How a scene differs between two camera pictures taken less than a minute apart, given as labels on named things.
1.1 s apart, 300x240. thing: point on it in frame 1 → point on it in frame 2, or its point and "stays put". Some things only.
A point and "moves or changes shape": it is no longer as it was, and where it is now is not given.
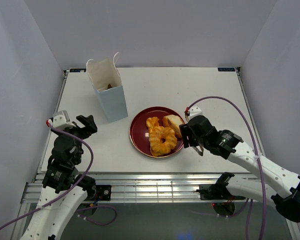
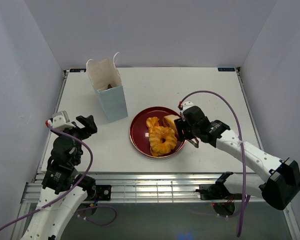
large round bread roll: [173, 122] stays put
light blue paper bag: [106, 78] stays put
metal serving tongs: [199, 152] moves or changes shape
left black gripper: [90, 126] stays put
